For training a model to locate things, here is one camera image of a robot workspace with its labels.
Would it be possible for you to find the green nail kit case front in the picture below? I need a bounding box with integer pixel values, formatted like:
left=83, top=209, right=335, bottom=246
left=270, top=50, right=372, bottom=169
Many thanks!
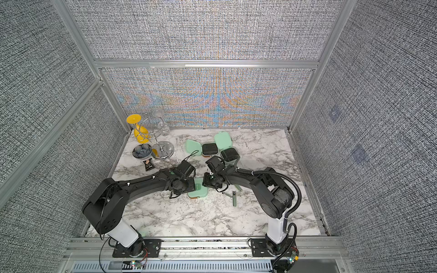
left=187, top=178, right=208, bottom=199

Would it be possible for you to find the green nail kit case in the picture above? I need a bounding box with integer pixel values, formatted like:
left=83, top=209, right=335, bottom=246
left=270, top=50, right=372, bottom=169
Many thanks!
left=187, top=178, right=208, bottom=199
left=214, top=131, right=240, bottom=163
left=185, top=139, right=219, bottom=157

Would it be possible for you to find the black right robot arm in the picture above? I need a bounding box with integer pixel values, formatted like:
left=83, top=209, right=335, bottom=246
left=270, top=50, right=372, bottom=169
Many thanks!
left=203, top=156, right=302, bottom=257

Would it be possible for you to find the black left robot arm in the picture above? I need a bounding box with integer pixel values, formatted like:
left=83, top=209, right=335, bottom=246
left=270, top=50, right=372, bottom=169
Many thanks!
left=82, top=160, right=196, bottom=248

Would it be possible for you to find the large clipper lower table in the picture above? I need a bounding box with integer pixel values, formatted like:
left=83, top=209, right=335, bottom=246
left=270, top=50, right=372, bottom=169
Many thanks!
left=232, top=191, right=237, bottom=207

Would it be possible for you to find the black snack packet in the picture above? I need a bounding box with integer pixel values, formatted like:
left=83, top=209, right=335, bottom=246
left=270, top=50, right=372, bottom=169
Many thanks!
left=143, top=159, right=155, bottom=172

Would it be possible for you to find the black white patterned bowl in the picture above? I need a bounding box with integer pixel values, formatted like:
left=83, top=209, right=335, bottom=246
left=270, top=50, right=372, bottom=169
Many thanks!
left=132, top=143, right=152, bottom=159

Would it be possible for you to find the clear glass cup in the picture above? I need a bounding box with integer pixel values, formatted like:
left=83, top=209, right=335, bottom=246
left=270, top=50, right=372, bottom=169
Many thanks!
left=152, top=109, right=170, bottom=136

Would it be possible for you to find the chrome cup holder stand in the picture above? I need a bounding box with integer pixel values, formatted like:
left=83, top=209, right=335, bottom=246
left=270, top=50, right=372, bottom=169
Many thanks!
left=138, top=114, right=175, bottom=160

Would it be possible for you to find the yellow plastic cup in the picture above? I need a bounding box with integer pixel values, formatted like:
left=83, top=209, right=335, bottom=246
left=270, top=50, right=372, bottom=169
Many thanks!
left=134, top=124, right=149, bottom=144

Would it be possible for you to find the yellow cup on stand top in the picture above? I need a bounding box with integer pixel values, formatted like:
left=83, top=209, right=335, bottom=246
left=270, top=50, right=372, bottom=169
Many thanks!
left=126, top=114, right=142, bottom=125

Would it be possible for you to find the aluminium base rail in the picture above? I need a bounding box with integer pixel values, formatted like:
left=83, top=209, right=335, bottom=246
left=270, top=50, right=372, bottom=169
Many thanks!
left=58, top=236, right=354, bottom=273

